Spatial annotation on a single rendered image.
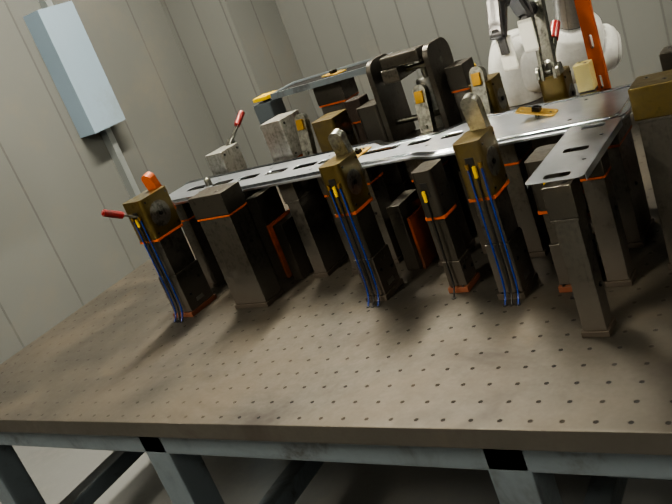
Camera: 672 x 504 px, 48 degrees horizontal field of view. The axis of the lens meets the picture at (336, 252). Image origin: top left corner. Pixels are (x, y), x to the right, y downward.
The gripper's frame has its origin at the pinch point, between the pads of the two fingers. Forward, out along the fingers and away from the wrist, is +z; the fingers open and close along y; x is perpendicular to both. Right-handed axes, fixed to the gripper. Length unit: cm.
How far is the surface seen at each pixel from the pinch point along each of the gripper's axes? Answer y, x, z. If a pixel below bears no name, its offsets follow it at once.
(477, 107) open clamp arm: 18.0, -4.2, 4.2
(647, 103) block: 17.0, 26.0, 10.5
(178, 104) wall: -187, -290, 11
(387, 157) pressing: 7.9, -34.0, 13.5
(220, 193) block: 21, -76, 10
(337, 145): 15.2, -40.9, 6.3
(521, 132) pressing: 9.4, -0.6, 13.4
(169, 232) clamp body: 19, -102, 19
